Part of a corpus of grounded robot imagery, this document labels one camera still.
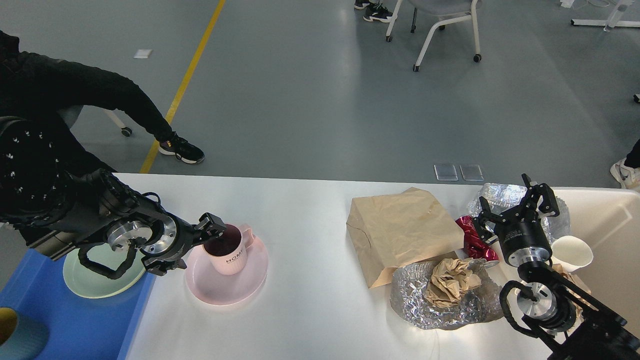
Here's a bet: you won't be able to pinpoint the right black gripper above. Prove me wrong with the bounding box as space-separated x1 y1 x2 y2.
473 173 560 266

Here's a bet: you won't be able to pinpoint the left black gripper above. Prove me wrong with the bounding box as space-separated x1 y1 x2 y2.
140 212 227 276

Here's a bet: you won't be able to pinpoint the pink HOME mug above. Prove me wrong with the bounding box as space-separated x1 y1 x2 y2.
202 223 255 276

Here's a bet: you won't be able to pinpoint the dark teal cup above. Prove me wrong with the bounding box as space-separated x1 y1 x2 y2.
0 307 50 360

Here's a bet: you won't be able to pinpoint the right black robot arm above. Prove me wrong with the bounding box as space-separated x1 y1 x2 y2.
472 173 639 360

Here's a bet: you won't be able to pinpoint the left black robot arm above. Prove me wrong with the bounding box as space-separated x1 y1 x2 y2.
1 116 227 280

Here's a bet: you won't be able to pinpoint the back crumpled foil container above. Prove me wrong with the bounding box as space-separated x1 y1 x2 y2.
467 183 572 243

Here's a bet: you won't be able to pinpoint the pink plate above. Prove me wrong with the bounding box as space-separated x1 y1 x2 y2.
185 234 269 306

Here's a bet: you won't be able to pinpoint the crushed red can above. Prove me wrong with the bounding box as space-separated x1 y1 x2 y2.
455 215 499 268

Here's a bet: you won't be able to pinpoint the right floor socket cover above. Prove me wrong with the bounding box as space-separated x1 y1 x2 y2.
459 164 485 182

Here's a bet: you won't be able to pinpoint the floor socket cover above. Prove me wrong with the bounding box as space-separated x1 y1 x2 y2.
433 163 459 182
459 164 485 182

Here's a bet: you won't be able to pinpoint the white paper cup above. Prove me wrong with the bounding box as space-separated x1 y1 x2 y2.
551 235 594 273

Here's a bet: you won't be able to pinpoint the left floor socket cover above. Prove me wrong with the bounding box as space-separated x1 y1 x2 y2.
433 163 459 182

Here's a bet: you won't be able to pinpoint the white plastic bin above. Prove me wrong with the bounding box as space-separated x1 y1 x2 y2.
554 187 640 337

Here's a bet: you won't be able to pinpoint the crumpled brown paper ball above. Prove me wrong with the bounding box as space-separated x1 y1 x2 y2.
423 259 482 308

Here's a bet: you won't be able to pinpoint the black sneaker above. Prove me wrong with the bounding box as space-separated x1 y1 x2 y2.
158 132 205 164

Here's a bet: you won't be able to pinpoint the light green plate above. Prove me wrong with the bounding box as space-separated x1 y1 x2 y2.
62 244 146 299

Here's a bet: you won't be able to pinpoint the white sneaker at right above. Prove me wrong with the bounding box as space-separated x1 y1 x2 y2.
609 158 640 192

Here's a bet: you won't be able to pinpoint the crumpled brown paper scrap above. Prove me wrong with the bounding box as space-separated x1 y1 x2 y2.
551 263 592 322

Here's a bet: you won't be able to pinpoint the front crumpled foil tray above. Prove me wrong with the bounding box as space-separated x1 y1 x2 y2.
390 259 504 331

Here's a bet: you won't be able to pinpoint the brown paper bag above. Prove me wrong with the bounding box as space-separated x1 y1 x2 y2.
346 187 464 289

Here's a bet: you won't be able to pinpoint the blue plastic tray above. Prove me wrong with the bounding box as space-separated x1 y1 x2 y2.
0 249 155 360

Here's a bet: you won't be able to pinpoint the seated person in black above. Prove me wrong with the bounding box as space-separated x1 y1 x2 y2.
0 33 174 176

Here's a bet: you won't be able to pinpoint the white stand base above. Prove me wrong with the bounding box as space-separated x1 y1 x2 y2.
570 0 640 32

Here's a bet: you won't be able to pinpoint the black sneakers at top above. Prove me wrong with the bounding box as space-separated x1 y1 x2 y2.
353 0 393 24

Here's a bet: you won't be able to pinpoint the white frame office chair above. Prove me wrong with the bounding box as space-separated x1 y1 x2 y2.
409 0 483 73

